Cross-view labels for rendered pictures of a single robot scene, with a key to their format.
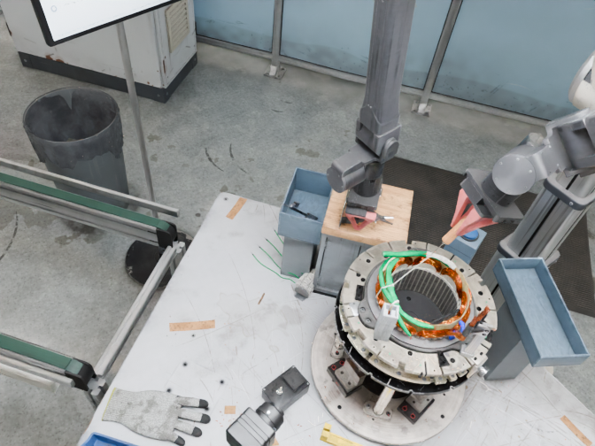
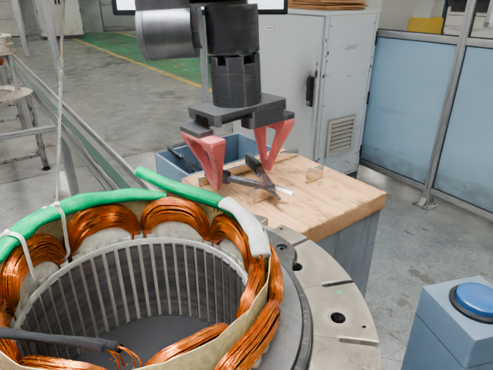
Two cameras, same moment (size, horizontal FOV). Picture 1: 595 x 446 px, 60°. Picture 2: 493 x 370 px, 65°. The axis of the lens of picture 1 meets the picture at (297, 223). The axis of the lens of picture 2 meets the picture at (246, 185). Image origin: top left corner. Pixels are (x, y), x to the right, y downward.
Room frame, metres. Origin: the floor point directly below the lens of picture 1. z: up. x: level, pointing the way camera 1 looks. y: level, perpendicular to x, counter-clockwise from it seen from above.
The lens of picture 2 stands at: (0.50, -0.46, 1.30)
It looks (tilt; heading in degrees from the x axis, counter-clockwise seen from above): 26 degrees down; 45
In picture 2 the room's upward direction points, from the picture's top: straight up
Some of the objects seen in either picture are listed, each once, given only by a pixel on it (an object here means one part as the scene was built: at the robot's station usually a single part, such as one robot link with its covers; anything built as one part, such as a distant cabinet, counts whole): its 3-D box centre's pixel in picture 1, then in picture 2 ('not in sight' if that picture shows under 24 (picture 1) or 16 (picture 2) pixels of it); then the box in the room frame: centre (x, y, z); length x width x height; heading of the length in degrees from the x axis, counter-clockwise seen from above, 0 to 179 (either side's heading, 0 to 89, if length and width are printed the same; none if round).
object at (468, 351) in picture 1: (476, 338); not in sight; (0.49, -0.36, 1.15); 0.03 x 0.02 x 0.12; 78
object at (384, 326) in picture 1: (386, 323); not in sight; (0.50, -0.19, 1.14); 0.03 x 0.03 x 0.09; 86
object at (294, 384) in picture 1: (285, 389); not in sight; (0.49, -0.02, 0.81); 0.10 x 0.06 x 0.06; 136
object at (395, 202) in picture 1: (368, 211); (280, 192); (0.87, -0.17, 1.05); 0.20 x 0.19 x 0.02; 82
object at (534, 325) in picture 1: (515, 334); not in sight; (0.65, -0.55, 0.92); 0.25 x 0.11 x 0.28; 11
